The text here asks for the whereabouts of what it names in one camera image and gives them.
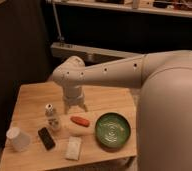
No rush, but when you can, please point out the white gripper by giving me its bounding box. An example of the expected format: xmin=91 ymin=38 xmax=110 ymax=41
xmin=63 ymin=86 xmax=88 ymax=114

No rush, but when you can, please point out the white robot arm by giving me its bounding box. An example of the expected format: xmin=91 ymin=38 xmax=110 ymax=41
xmin=53 ymin=50 xmax=192 ymax=171

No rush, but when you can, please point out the clear plastic bottle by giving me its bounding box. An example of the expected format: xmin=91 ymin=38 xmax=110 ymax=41
xmin=45 ymin=104 xmax=60 ymax=131

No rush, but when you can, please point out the orange carrot toy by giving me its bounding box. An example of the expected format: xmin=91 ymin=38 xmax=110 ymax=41
xmin=70 ymin=116 xmax=90 ymax=127

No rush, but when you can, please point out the white sponge block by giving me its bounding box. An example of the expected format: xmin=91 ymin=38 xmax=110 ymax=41
xmin=65 ymin=136 xmax=82 ymax=160

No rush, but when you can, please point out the wooden table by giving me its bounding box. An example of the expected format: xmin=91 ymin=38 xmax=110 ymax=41
xmin=0 ymin=82 xmax=137 ymax=171

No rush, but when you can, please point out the black phone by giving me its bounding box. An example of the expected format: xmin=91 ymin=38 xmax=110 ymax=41
xmin=38 ymin=127 xmax=55 ymax=150

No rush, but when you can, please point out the green round plate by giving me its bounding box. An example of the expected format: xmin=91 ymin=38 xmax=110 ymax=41
xmin=95 ymin=112 xmax=131 ymax=149

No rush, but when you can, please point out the white plastic cup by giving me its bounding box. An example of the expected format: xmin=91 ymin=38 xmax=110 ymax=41
xmin=6 ymin=127 xmax=31 ymax=152

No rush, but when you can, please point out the wooden shelf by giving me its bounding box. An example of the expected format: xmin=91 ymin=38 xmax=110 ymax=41
xmin=45 ymin=0 xmax=192 ymax=18

